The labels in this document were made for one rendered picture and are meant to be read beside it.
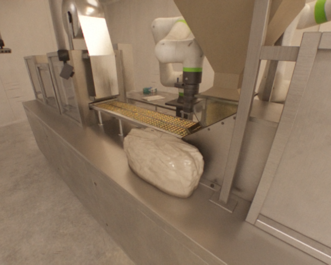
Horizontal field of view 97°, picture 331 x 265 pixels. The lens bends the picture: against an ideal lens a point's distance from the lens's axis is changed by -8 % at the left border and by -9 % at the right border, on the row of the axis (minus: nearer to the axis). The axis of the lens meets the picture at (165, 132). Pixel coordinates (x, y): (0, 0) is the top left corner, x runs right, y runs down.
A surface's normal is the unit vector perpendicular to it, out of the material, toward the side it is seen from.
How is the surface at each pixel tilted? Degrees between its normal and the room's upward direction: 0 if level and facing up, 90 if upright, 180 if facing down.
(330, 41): 90
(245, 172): 90
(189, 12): 114
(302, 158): 90
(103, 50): 71
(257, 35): 90
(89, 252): 0
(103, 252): 0
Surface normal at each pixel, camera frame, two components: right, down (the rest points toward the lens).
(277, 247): 0.00, -0.90
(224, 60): -0.59, 0.66
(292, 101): -0.65, 0.33
